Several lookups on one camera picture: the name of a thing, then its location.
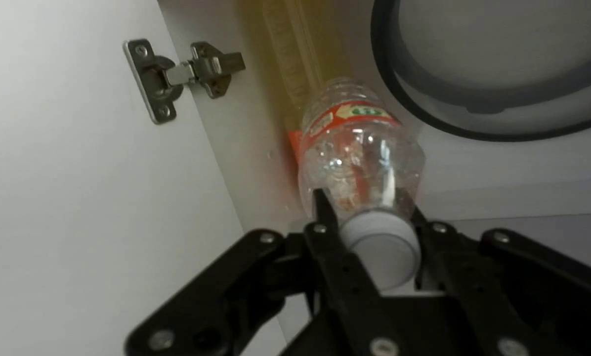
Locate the wooden wall cabinet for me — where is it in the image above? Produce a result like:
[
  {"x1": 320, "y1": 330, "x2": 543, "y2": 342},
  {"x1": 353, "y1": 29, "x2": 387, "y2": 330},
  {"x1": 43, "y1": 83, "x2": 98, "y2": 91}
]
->
[{"x1": 158, "y1": 0, "x2": 591, "y2": 356}]

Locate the metal cabinet hinge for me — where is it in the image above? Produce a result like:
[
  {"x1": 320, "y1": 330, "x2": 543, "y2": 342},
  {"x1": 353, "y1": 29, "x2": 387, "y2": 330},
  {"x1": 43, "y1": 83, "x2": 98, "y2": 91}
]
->
[{"x1": 120, "y1": 37, "x2": 247, "y2": 126}]

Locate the clear red-label water bottle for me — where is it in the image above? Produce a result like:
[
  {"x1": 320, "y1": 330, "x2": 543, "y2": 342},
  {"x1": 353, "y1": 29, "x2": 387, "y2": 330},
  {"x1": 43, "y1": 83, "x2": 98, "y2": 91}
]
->
[{"x1": 296, "y1": 75, "x2": 429, "y2": 292}]

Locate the yellow red pasta package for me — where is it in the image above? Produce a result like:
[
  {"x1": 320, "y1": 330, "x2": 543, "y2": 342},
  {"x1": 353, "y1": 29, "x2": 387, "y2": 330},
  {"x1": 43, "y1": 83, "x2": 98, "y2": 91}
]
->
[{"x1": 239, "y1": 0, "x2": 349, "y2": 174}]

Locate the white-lined cabinet door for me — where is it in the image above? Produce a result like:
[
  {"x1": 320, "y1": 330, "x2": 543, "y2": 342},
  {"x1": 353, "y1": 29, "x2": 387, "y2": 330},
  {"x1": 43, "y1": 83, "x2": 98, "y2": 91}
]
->
[{"x1": 0, "y1": 0, "x2": 290, "y2": 356}]

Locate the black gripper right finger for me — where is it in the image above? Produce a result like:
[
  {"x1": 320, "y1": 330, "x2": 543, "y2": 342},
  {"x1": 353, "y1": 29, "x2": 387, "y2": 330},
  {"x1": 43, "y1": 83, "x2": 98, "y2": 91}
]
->
[{"x1": 395, "y1": 189, "x2": 591, "y2": 356}]

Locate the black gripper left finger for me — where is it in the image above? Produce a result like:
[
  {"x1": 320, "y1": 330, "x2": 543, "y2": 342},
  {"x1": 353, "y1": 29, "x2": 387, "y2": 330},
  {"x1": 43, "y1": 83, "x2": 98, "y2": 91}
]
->
[{"x1": 124, "y1": 187, "x2": 403, "y2": 356}]

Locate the black-rimmed grey plate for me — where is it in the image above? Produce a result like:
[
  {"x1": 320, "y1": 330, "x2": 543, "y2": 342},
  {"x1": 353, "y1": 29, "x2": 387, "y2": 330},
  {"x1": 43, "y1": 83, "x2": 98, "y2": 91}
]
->
[{"x1": 369, "y1": 0, "x2": 591, "y2": 144}]

